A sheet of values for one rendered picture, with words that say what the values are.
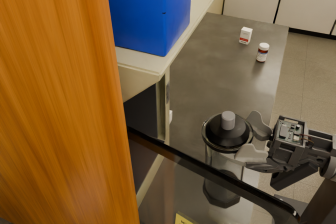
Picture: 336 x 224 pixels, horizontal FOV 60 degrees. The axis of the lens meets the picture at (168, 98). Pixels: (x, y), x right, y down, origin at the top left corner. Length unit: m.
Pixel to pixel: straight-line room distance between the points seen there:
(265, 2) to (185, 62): 2.38
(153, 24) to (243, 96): 0.89
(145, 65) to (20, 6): 0.15
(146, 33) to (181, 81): 0.89
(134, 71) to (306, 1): 3.32
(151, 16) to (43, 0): 0.13
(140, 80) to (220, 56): 1.08
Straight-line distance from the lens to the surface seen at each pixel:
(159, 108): 0.86
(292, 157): 0.60
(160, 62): 0.37
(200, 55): 1.42
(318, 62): 3.39
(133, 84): 0.38
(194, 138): 1.03
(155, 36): 0.37
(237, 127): 0.62
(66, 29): 0.27
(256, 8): 3.69
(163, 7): 0.35
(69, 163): 0.45
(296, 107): 2.73
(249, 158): 0.61
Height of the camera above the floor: 1.72
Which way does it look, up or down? 42 degrees down
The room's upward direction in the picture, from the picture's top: straight up
